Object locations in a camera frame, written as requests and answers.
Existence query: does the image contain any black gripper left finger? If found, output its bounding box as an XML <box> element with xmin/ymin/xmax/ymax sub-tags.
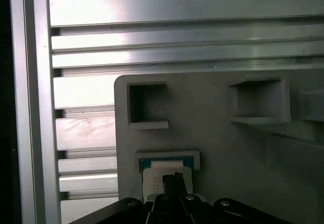
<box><xmin>73</xmin><ymin>173</ymin><xmax>189</xmax><ymax>224</ymax></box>

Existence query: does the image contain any silver CPU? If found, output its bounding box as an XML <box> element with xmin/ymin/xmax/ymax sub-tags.
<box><xmin>139</xmin><ymin>157</ymin><xmax>195</xmax><ymax>203</ymax></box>

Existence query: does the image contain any grey parts rack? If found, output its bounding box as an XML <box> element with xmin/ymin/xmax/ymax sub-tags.
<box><xmin>113</xmin><ymin>68</ymin><xmax>324</xmax><ymax>224</ymax></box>

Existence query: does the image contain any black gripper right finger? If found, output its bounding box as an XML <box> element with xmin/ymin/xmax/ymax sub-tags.
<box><xmin>174</xmin><ymin>173</ymin><xmax>292</xmax><ymax>224</ymax></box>

